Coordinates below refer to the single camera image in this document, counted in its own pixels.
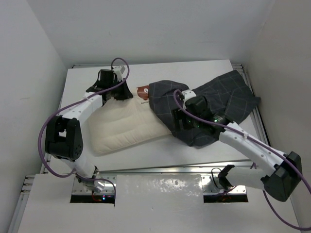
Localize dark plaid pillowcase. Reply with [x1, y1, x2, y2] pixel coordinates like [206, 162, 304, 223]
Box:
[148, 70, 261, 148]

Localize cream pillow with bear print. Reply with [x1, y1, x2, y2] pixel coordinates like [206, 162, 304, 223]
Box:
[88, 85, 171, 154]

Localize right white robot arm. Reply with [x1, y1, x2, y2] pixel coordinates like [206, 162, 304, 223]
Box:
[172, 90, 302, 202]

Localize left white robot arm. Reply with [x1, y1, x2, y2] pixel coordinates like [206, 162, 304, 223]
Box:
[45, 66, 133, 179]

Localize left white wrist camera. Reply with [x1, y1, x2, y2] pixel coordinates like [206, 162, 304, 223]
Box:
[112, 66, 125, 82]

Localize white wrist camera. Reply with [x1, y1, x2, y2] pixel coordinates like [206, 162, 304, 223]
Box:
[112, 66, 125, 82]
[182, 89, 196, 101]

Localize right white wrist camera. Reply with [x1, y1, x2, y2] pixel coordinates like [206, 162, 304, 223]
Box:
[182, 89, 196, 101]

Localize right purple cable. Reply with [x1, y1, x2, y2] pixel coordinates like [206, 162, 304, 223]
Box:
[173, 89, 311, 231]

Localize purple cable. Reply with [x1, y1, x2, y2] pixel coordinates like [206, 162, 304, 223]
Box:
[173, 89, 311, 231]
[38, 57, 131, 195]

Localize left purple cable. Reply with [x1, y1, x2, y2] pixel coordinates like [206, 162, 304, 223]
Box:
[38, 57, 131, 195]

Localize aluminium frame rails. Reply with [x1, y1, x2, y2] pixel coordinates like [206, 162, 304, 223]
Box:
[20, 63, 290, 202]

